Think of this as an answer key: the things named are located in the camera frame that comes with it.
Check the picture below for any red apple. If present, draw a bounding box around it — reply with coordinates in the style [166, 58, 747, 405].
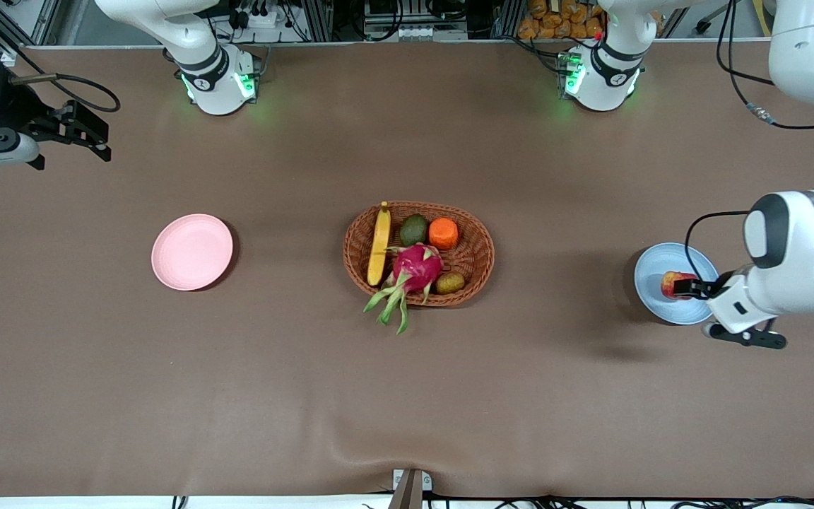
[661, 271, 697, 300]

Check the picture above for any yellow banana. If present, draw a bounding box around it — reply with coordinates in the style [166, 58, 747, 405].
[367, 201, 392, 287]

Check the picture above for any light blue plate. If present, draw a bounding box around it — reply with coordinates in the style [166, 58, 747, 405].
[634, 242, 723, 326]

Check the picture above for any pink plate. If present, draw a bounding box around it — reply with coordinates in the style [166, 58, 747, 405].
[151, 213, 234, 291]

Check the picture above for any white power strip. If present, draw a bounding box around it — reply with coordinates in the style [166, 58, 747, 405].
[213, 6, 296, 45]

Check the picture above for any orange fruit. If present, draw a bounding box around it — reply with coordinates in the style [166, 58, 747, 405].
[429, 218, 460, 250]

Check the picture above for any brown table cloth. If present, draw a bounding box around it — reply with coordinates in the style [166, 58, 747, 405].
[0, 39, 814, 499]

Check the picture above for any pink dragon fruit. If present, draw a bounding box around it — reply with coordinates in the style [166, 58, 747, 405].
[364, 243, 445, 336]

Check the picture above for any brown wicker basket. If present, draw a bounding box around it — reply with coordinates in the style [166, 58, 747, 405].
[343, 201, 496, 308]

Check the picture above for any green avocado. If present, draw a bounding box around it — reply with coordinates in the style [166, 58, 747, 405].
[399, 214, 430, 247]

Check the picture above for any bag of orange round items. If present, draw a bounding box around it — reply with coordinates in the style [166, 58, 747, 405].
[518, 0, 606, 40]

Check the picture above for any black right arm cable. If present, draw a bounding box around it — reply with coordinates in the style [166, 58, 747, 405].
[0, 11, 121, 114]

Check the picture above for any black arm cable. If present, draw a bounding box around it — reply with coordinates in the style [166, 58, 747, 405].
[685, 0, 814, 281]
[0, 11, 121, 114]

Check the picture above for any aluminium frame rail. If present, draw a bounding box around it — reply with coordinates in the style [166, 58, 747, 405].
[0, 0, 61, 50]

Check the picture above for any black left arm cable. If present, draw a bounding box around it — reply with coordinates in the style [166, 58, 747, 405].
[685, 0, 814, 281]

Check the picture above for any aluminium frame post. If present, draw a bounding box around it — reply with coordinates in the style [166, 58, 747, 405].
[301, 0, 334, 42]
[492, 0, 522, 40]

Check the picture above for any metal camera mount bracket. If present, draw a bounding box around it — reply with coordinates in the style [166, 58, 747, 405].
[391, 468, 433, 509]

